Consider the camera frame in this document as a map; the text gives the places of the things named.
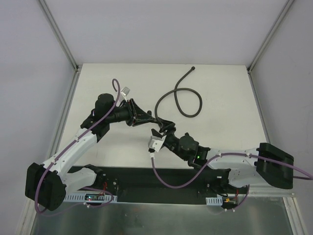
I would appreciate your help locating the right white slotted cable duct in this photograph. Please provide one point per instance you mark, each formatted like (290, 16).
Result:
(214, 201)

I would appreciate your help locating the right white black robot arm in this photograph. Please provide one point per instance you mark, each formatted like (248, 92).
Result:
(263, 164)

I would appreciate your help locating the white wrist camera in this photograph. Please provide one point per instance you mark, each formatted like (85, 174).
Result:
(155, 144)
(123, 94)

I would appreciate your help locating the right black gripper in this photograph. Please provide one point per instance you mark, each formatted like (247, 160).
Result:
(165, 133)

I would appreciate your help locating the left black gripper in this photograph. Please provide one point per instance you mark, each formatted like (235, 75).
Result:
(132, 112)

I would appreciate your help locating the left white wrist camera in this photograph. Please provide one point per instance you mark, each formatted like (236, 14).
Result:
(123, 94)

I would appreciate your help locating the left white slotted cable duct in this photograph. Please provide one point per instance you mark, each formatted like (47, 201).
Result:
(89, 198)

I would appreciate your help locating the aluminium frame post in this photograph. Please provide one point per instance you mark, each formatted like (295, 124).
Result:
(58, 34)
(271, 33)

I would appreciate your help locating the aluminium front rail profile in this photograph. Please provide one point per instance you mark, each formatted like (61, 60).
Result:
(269, 191)

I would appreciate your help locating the right aluminium frame post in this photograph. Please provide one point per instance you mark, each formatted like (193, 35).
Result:
(271, 33)

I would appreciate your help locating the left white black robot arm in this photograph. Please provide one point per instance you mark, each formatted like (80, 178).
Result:
(48, 184)

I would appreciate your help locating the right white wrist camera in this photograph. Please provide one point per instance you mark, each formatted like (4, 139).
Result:
(155, 144)

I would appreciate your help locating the left aluminium frame post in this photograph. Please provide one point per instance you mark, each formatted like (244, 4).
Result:
(58, 34)

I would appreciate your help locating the white slotted cable duct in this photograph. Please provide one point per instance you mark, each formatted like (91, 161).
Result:
(214, 201)
(89, 198)

